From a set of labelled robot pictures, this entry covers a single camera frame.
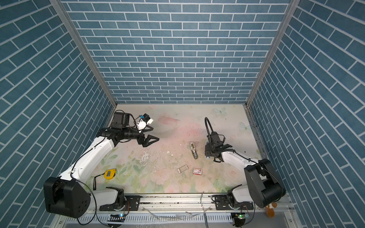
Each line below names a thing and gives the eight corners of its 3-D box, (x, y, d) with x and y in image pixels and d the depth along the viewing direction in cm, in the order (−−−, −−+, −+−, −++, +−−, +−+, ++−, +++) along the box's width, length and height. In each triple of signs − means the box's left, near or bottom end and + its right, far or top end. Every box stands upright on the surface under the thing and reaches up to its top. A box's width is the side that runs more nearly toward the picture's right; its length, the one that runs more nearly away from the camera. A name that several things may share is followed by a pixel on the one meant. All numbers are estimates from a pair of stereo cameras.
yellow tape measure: (104, 179, 84) (102, 178, 82) (107, 170, 87) (106, 168, 85) (113, 179, 84) (112, 178, 82) (117, 170, 87) (115, 168, 85)
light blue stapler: (194, 159, 92) (194, 155, 87) (189, 147, 97) (189, 143, 93) (198, 158, 93) (198, 154, 88) (193, 146, 98) (193, 142, 94)
